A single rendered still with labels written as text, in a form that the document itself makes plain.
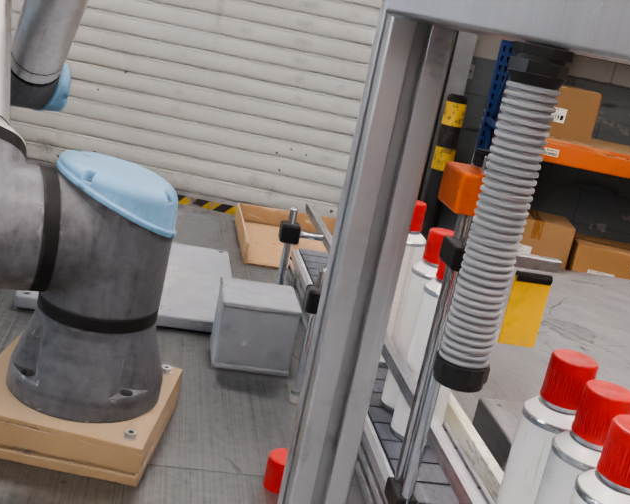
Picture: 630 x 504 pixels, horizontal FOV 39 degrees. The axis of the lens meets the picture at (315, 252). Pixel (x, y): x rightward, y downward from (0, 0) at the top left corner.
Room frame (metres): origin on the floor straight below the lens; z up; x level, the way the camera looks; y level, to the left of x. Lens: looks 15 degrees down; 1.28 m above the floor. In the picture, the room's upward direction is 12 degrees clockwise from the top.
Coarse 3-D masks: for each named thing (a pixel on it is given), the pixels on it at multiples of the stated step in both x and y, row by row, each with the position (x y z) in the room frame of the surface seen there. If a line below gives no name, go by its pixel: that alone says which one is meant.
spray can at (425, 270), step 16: (432, 240) 0.91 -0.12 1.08; (432, 256) 0.91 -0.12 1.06; (416, 272) 0.91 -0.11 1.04; (432, 272) 0.90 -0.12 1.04; (416, 288) 0.90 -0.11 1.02; (416, 304) 0.90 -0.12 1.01; (400, 320) 0.92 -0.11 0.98; (400, 336) 0.91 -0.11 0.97; (400, 352) 0.90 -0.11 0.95; (384, 384) 0.92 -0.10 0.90; (384, 400) 0.91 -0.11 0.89
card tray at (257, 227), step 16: (240, 208) 1.76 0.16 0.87; (256, 208) 1.81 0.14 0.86; (272, 208) 1.82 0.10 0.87; (240, 224) 1.68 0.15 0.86; (256, 224) 1.80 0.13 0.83; (272, 224) 1.82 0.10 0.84; (304, 224) 1.83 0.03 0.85; (240, 240) 1.62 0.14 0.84; (256, 240) 1.67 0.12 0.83; (272, 240) 1.70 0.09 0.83; (304, 240) 1.75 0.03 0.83; (256, 256) 1.56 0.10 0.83; (272, 256) 1.58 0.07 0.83
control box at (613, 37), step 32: (416, 0) 0.56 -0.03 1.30; (448, 0) 0.55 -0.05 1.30; (480, 0) 0.55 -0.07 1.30; (512, 0) 0.54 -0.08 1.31; (544, 0) 0.53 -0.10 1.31; (576, 0) 0.52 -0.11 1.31; (608, 0) 0.52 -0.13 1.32; (480, 32) 0.55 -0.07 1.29; (512, 32) 0.54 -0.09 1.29; (544, 32) 0.53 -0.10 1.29; (576, 32) 0.52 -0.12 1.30; (608, 32) 0.52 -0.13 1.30
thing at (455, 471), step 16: (320, 224) 1.36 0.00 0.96; (384, 352) 0.88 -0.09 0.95; (400, 368) 0.82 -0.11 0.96; (400, 384) 0.80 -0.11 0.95; (416, 384) 0.79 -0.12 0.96; (432, 432) 0.70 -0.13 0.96; (432, 448) 0.69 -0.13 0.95; (448, 448) 0.67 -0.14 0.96; (448, 464) 0.65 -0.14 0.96; (448, 480) 0.64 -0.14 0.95; (464, 480) 0.62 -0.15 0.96; (464, 496) 0.60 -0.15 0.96; (480, 496) 0.60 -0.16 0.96
